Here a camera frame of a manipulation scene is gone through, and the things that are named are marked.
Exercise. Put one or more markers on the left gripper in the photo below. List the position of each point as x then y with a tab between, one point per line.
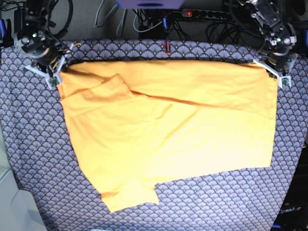
280	69

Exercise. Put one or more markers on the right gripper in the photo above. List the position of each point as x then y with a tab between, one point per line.
47	53

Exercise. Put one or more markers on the yellow T-shirt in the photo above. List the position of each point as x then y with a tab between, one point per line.
136	124

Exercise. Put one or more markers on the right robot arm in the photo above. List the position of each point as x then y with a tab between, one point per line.
38	17

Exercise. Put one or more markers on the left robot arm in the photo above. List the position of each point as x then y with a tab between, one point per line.
279	40

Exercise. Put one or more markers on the black power strip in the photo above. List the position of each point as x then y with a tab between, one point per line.
203	15

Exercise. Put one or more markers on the blue fan-patterned table cloth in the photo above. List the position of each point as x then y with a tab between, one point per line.
43	163

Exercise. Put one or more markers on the blue box overhead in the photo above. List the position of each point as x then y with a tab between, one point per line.
150	4

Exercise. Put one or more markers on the red and black clamp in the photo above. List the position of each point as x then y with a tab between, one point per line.
167	47

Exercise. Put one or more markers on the black OpenArm box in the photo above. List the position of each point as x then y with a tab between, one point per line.
293	215

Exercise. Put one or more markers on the white bin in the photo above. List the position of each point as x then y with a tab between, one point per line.
18	210

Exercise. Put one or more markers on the blue handled clamp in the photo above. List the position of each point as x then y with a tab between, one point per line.
165	26

